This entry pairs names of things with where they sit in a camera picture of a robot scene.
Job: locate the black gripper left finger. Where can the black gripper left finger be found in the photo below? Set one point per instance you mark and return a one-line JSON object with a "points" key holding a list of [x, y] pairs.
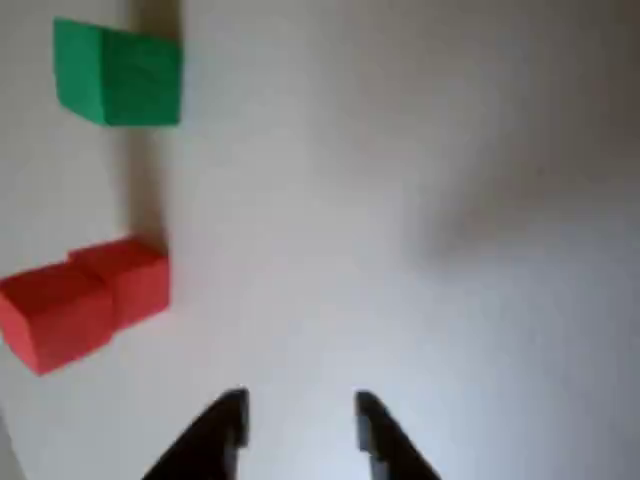
{"points": [[210, 440]]}

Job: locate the green cube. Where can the green cube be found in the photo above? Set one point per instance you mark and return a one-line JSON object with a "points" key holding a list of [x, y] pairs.
{"points": [[125, 75]]}

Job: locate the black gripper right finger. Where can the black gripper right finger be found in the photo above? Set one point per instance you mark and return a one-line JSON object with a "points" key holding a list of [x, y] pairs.
{"points": [[387, 445]]}

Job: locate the red cube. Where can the red cube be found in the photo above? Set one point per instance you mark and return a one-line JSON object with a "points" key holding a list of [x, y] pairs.
{"points": [[140, 285], [55, 320]]}

